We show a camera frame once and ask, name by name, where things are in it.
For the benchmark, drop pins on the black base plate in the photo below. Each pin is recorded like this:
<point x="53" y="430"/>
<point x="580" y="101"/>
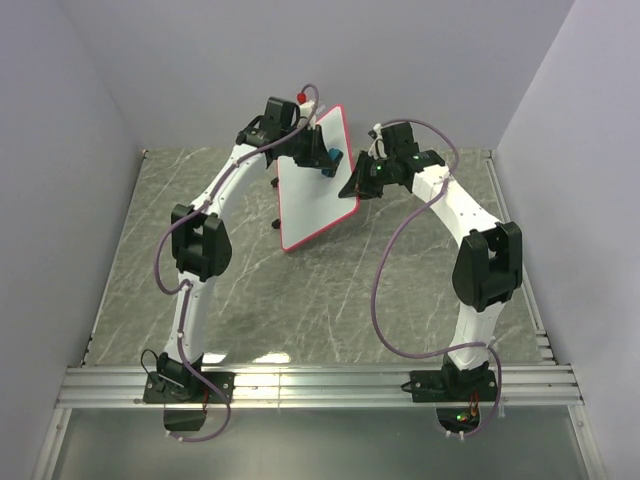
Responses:
<point x="220" y="385"/>
<point x="449" y="385"/>

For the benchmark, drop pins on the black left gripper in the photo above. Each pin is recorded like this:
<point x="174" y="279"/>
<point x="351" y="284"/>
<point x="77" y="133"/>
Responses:
<point x="318" y="152"/>

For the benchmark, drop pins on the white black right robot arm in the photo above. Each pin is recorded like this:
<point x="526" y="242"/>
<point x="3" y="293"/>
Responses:
<point x="488" y="267"/>

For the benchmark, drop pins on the pink framed whiteboard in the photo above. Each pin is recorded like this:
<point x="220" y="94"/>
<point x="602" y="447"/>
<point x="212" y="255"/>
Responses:
<point x="309" y="202"/>

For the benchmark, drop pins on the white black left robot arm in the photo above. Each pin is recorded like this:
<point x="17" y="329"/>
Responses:
<point x="200" y="241"/>

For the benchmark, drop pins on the aluminium mounting rail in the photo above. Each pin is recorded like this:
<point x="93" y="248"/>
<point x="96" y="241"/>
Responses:
<point x="283" y="386"/>

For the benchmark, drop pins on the blue whiteboard eraser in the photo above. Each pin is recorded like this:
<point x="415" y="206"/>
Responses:
<point x="335" y="157"/>

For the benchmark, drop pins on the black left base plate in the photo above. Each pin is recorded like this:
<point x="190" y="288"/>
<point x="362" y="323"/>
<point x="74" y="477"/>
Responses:
<point x="220" y="385"/>

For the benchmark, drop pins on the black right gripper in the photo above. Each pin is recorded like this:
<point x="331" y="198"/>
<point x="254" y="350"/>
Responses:
<point x="356" y="186"/>

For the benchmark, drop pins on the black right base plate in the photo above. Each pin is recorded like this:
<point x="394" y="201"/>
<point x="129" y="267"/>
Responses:
<point x="449" y="385"/>

